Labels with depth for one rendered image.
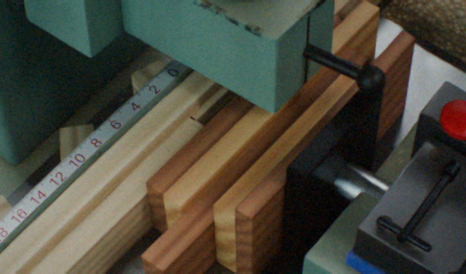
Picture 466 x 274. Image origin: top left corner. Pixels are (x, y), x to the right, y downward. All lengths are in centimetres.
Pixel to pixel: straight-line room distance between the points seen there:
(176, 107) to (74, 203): 10
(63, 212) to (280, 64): 17
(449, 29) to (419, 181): 25
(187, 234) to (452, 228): 17
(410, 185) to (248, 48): 14
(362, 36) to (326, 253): 21
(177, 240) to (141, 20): 16
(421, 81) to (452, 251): 25
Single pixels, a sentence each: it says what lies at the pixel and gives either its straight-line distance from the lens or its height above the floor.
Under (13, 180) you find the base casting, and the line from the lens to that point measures 80.
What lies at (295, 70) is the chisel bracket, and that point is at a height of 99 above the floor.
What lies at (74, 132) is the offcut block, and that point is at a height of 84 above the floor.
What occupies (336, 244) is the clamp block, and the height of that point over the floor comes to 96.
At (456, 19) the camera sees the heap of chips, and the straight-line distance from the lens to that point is 75.
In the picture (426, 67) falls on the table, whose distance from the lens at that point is 74.
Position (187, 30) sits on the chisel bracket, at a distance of 60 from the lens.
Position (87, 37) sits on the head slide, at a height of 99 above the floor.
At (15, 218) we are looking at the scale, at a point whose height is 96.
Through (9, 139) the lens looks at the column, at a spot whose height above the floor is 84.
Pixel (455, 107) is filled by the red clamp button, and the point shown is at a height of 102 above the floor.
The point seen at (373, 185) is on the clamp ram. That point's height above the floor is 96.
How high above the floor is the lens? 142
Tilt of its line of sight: 50 degrees down
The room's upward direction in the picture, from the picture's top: 1 degrees counter-clockwise
